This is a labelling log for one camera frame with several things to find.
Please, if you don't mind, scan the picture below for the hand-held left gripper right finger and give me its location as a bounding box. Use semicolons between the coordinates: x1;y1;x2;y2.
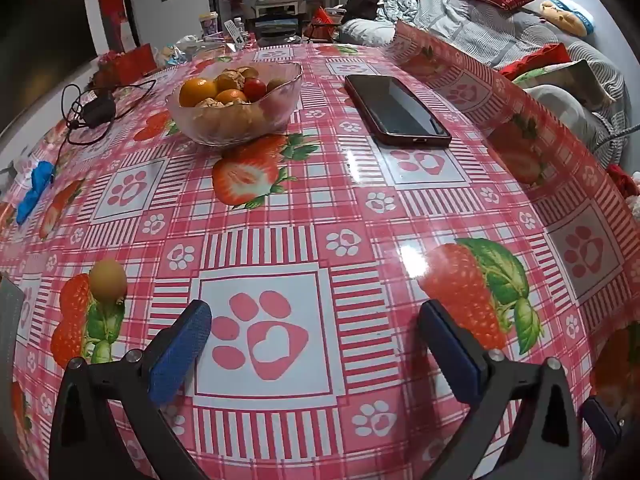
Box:
417;300;583;480

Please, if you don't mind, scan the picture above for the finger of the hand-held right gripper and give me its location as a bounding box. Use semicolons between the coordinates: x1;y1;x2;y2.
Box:
581;395;623;453

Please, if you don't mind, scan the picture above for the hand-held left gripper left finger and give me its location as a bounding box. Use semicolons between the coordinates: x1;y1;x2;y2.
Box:
48;300;213;480

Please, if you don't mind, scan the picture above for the grey white box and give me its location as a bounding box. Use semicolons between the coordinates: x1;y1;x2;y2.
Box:
0;274;26;361

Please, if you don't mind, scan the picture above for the clear glass bowl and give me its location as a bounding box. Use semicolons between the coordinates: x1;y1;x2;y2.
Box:
166;60;304;147

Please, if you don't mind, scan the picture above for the red strawberry print tablecloth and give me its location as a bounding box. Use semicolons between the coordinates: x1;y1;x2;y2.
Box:
0;20;640;480

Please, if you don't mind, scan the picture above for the blue cloth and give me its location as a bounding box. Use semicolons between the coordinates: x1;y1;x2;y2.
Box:
15;160;55;225

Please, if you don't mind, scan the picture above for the red white plush toy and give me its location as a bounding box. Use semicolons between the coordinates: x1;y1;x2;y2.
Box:
607;162;640;211

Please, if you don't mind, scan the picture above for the brown walnut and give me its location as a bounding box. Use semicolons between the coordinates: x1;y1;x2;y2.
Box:
194;97;251;111
216;66;261;92

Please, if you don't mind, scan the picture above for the black smartphone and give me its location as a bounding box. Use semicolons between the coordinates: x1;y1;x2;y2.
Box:
345;74;453;148

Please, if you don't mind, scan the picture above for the white round cushion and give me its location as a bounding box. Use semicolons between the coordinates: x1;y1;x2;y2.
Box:
522;84;616;161

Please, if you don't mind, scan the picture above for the red gift box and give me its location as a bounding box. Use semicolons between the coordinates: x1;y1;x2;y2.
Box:
116;43;160;83

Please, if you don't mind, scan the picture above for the printed square cushion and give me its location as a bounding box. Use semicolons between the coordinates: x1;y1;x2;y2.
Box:
512;59;618;111

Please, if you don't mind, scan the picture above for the red frilled cushion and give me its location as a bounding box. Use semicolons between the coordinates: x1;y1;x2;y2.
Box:
498;42;573;81

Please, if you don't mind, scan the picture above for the grey striped blanket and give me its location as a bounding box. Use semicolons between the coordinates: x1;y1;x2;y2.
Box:
410;0;628;126

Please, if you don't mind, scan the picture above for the white pillow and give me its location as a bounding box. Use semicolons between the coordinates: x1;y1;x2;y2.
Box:
337;18;398;46

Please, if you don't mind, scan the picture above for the light floral blanket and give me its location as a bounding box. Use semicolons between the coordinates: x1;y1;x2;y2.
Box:
376;0;420;23

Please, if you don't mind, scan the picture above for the yellow blue plush cushion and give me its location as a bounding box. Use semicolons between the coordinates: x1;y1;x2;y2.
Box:
539;0;597;38

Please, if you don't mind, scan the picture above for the black bag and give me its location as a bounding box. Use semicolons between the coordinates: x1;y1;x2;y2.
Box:
342;0;385;22

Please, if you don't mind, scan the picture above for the black power adapter with cable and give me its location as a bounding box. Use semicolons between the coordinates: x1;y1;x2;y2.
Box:
60;77;158;146

